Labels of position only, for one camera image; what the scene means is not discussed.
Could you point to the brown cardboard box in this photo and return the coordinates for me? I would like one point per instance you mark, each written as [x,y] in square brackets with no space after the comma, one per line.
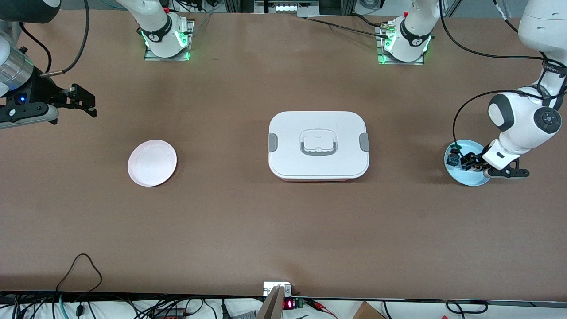
[367,312]

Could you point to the red digit display module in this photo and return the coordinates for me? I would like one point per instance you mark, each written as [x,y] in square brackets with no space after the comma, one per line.
[289,304]

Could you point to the light blue round plate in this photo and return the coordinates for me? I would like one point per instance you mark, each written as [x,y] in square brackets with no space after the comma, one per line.
[469,179]

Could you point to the small white box device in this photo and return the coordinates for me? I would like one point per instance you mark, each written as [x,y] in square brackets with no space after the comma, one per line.
[270,288]

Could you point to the green push button switch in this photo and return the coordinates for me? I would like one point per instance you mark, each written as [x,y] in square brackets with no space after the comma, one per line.
[453,156]

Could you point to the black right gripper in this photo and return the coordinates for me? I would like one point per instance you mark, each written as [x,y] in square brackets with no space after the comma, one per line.
[42,91]

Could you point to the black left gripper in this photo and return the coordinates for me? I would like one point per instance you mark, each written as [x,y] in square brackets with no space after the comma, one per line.
[470,161]

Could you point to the pink round plate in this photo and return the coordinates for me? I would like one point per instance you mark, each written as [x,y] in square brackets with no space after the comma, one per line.
[152,163]

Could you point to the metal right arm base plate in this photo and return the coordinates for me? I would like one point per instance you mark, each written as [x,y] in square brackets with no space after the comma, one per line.
[188,48]

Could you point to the red clip leads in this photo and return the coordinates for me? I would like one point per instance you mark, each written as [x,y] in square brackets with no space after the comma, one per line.
[321,306]

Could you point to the white lidded lunch box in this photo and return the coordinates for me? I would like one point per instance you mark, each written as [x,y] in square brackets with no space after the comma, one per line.
[319,164]

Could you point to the aluminium bar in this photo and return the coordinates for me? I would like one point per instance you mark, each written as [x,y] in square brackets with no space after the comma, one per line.
[271,308]

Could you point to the orange push button switch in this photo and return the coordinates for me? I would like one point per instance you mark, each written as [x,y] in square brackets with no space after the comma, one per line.
[475,166]

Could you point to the grey rack equipment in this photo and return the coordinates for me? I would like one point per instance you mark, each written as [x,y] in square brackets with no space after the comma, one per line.
[288,8]

